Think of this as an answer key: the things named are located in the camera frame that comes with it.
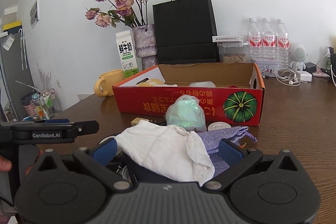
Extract purple burlap drawstring pouch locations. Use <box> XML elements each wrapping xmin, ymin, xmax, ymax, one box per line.
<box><xmin>197</xmin><ymin>126</ymin><xmax>257</xmax><ymax>177</ymax></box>

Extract navy blue zip pouch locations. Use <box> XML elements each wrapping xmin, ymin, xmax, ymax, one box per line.
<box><xmin>105</xmin><ymin>155</ymin><xmax>185</xmax><ymax>184</ymax></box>

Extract white cloth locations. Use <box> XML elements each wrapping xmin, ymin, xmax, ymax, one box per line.
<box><xmin>115</xmin><ymin>120</ymin><xmax>215</xmax><ymax>186</ymax></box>

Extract sheep plush toy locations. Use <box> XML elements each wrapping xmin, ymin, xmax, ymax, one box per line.
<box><xmin>136</xmin><ymin>79</ymin><xmax>178</xmax><ymax>87</ymax></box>

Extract translucent cotton swab box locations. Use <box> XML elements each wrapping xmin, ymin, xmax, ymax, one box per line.
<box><xmin>189</xmin><ymin>81</ymin><xmax>216</xmax><ymax>88</ymax></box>

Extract person's left hand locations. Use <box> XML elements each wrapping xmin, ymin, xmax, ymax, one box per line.
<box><xmin>0</xmin><ymin>148</ymin><xmax>44</xmax><ymax>176</ymax></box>

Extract white round plug puck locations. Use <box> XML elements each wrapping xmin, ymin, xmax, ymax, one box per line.
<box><xmin>207</xmin><ymin>122</ymin><xmax>231</xmax><ymax>131</ymax></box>

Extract yellow soap bar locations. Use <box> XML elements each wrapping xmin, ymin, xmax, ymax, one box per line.
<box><xmin>130</xmin><ymin>117</ymin><xmax>149</xmax><ymax>126</ymax></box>

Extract yellow ceramic mug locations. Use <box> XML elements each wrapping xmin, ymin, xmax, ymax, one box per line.
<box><xmin>94</xmin><ymin>69</ymin><xmax>124</xmax><ymax>97</ymax></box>

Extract red cardboard pumpkin box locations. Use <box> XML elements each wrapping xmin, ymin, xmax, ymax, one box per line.
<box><xmin>113</xmin><ymin>63</ymin><xmax>265</xmax><ymax>126</ymax></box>

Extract iridescent green plastic bag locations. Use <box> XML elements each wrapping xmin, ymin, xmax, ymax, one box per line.
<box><xmin>165</xmin><ymin>95</ymin><xmax>207</xmax><ymax>132</ymax></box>

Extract white milk carton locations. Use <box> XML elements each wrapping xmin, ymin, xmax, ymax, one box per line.
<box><xmin>116</xmin><ymin>31</ymin><xmax>139</xmax><ymax>78</ymax></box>

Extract white illustrated tin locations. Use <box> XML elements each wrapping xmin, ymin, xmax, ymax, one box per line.
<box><xmin>252</xmin><ymin>58</ymin><xmax>279</xmax><ymax>78</ymax></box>

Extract white earphones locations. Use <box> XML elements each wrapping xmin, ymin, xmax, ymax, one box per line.
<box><xmin>275</xmin><ymin>69</ymin><xmax>306</xmax><ymax>86</ymax></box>

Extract clear seed container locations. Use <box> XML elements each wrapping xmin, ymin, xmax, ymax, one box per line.
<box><xmin>218</xmin><ymin>42</ymin><xmax>249</xmax><ymax>63</ymax></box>

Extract purple textured vase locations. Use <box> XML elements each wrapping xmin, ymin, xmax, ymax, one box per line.
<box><xmin>132</xmin><ymin>24</ymin><xmax>158</xmax><ymax>70</ymax></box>

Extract flat white box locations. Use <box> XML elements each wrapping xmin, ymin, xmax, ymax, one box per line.
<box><xmin>213</xmin><ymin>35</ymin><xmax>244</xmax><ymax>43</ymax></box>

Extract left water bottle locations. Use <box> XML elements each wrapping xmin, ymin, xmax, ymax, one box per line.
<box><xmin>247</xmin><ymin>18</ymin><xmax>263</xmax><ymax>59</ymax></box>

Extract water bottle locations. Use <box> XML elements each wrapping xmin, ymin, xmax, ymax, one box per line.
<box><xmin>262</xmin><ymin>18</ymin><xmax>276</xmax><ymax>59</ymax></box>
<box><xmin>276</xmin><ymin>19</ymin><xmax>290</xmax><ymax>69</ymax></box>
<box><xmin>247</xmin><ymin>18</ymin><xmax>263</xmax><ymax>59</ymax></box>

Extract right water bottle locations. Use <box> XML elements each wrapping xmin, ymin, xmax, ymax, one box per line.
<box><xmin>276</xmin><ymin>19</ymin><xmax>290</xmax><ymax>69</ymax></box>

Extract middle water bottle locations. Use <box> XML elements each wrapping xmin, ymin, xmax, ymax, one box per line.
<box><xmin>262</xmin><ymin>18</ymin><xmax>276</xmax><ymax>59</ymax></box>

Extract black paper shopping bag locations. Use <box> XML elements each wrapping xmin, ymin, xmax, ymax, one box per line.
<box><xmin>153</xmin><ymin>0</ymin><xmax>220</xmax><ymax>65</ymax></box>

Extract wire storage rack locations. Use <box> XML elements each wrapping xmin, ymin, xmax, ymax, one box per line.
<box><xmin>15</xmin><ymin>80</ymin><xmax>62</xmax><ymax>120</ymax></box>

